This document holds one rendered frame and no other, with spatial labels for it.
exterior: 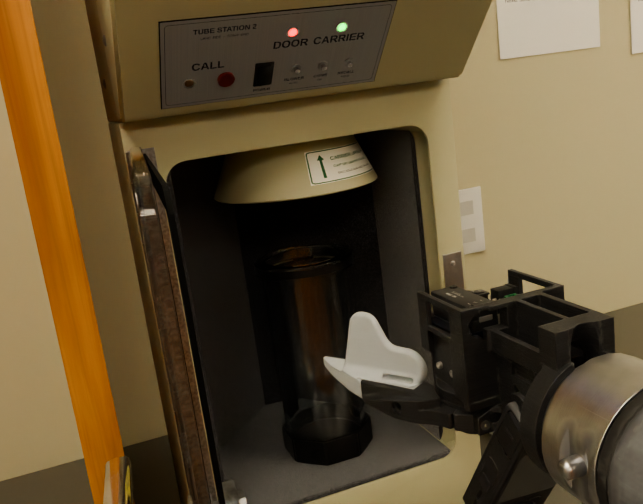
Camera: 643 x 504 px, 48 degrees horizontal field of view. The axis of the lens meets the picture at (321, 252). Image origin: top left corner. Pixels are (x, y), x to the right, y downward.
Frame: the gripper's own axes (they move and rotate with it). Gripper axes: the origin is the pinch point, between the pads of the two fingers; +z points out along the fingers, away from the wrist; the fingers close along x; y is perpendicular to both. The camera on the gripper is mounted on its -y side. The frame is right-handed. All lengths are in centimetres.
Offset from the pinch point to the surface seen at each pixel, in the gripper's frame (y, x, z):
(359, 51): 22.6, -3.0, 10.3
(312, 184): 11.2, 0.2, 17.8
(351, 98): 18.7, -4.2, 16.2
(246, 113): 18.7, 6.0, 16.2
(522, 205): -5, -53, 59
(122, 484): -0.8, 22.8, -6.7
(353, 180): 10.8, -4.4, 18.4
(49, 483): -28, 32, 51
